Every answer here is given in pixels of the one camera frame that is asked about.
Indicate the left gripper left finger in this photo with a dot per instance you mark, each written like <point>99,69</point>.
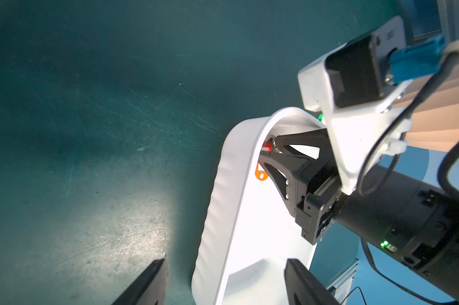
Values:
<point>150,287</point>

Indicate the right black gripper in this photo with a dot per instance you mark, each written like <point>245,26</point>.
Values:
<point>308,188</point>

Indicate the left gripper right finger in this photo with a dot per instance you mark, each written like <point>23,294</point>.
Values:
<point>303,288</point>

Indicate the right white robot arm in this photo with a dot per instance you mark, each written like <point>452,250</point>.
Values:
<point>413,222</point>

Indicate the white plastic storage box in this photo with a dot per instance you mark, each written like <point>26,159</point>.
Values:
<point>248,233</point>

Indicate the pink faceted flower pot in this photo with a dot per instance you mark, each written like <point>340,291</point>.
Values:
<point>435,123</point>

